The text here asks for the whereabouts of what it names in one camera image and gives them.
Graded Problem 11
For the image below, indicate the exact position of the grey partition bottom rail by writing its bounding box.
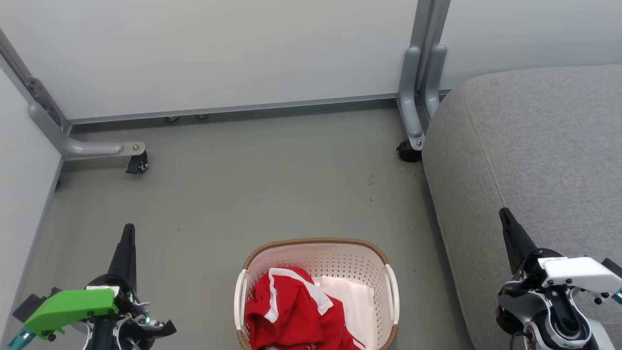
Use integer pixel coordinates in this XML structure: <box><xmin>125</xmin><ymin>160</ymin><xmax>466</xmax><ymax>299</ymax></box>
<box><xmin>67</xmin><ymin>92</ymin><xmax>400</xmax><ymax>126</ymax></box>

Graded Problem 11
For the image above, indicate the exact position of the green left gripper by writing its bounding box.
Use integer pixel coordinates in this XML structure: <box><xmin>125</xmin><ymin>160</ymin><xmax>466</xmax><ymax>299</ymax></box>
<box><xmin>23</xmin><ymin>224</ymin><xmax>176</xmax><ymax>339</ymax></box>

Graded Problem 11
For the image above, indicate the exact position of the red cloth garment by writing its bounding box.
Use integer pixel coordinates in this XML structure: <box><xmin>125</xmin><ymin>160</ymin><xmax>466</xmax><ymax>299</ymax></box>
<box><xmin>318</xmin><ymin>304</ymin><xmax>366</xmax><ymax>350</ymax></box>

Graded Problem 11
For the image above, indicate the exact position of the grey fabric sofa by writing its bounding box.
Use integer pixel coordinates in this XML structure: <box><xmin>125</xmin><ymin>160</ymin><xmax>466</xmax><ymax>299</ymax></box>
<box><xmin>422</xmin><ymin>65</ymin><xmax>622</xmax><ymax>350</ymax></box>

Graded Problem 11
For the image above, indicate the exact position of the red shirt with white stripes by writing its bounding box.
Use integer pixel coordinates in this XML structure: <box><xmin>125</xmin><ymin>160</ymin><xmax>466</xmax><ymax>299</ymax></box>
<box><xmin>244</xmin><ymin>266</ymin><xmax>336</xmax><ymax>350</ymax></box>

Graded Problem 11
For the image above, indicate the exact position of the white perforated laundry basket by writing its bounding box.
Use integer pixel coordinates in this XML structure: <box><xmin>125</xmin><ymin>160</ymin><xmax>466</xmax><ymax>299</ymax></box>
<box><xmin>234</xmin><ymin>237</ymin><xmax>400</xmax><ymax>350</ymax></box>

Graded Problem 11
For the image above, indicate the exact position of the left arm cable, teal plug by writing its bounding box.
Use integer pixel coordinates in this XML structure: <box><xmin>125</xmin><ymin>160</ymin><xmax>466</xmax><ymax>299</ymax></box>
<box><xmin>7</xmin><ymin>328</ymin><xmax>35</xmax><ymax>350</ymax></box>

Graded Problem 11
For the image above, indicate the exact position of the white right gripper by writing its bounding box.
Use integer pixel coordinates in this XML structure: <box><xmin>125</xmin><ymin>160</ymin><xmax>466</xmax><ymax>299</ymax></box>
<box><xmin>499</xmin><ymin>208</ymin><xmax>622</xmax><ymax>294</ymax></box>

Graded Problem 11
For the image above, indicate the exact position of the grey partition post with foot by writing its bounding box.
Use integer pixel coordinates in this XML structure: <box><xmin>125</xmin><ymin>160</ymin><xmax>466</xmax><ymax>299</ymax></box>
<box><xmin>396</xmin><ymin>0</ymin><xmax>450</xmax><ymax>151</ymax></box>

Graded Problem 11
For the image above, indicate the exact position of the grey bent partition leg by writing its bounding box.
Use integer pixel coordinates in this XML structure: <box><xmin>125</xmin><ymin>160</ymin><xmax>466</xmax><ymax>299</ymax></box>
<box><xmin>0</xmin><ymin>29</ymin><xmax>146</xmax><ymax>162</ymax></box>

